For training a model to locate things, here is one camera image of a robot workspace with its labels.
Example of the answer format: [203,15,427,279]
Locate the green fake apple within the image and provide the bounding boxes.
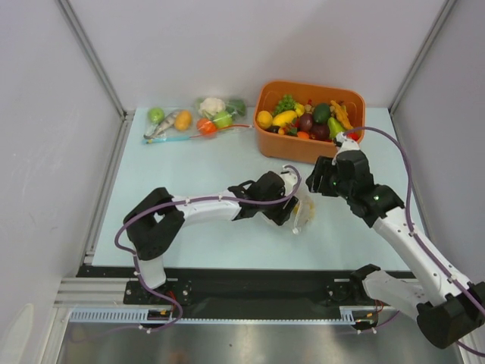
[147,107,165,124]

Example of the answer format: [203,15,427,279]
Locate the red-zip bag with vegetables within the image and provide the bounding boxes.
[191,96,252,139]

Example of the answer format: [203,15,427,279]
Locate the fake white cauliflower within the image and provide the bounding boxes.
[198,97,226,118]

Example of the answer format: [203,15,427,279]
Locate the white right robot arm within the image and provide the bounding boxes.
[306,149,484,349]

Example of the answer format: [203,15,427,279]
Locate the fake green avocado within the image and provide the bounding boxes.
[312,102,331,124]

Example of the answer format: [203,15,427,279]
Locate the orange fake bell pepper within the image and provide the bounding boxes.
[296,197,315,224]

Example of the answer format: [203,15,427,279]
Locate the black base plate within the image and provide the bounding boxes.
[77,265,390,321]

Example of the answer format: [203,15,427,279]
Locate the fake green lime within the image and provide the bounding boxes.
[212,111,233,129]

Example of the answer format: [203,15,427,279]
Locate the fake green grapes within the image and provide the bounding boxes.
[272,94,296,116]

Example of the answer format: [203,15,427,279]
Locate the fake dark plum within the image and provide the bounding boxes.
[309,124,330,141]

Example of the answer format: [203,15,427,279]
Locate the fake brown potato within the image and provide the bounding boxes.
[174,110,192,131]

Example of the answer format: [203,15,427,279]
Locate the fake orange tomato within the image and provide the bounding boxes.
[196,118,217,137]

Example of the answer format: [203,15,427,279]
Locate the fake green broccoli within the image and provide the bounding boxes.
[226,99,246,117]

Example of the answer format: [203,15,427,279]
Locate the fake grey fish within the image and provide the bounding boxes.
[143,110,180,140]

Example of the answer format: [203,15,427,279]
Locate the clear zip top bag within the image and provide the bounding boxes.
[263,165,315,235]

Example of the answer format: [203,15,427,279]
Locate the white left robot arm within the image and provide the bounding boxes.
[121,165,302,303]

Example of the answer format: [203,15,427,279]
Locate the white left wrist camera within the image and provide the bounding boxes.
[280,168,299,196]

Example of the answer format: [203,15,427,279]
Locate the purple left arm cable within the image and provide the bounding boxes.
[114,164,303,334]

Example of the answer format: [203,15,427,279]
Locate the fake yellow mango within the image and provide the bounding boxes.
[272,110,298,127]

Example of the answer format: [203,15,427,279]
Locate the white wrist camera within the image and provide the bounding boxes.
[332,132,360,165]
[280,168,299,196]

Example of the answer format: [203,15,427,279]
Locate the orange plastic bin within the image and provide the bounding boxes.
[254,80,365,163]

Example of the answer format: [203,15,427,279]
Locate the fake purple passion fruit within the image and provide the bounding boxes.
[298,113,314,132]

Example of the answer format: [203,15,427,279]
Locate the blue-zip bag with fish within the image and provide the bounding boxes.
[143,107,192,144]

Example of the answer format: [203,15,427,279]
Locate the yellow fake pear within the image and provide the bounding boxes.
[256,110,273,130]

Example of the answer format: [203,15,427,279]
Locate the fake green pear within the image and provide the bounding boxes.
[327,117,346,140]

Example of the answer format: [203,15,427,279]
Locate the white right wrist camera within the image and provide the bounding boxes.
[332,132,360,165]

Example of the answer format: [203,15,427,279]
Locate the fake orange ginger root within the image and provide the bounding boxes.
[330,100,353,130]

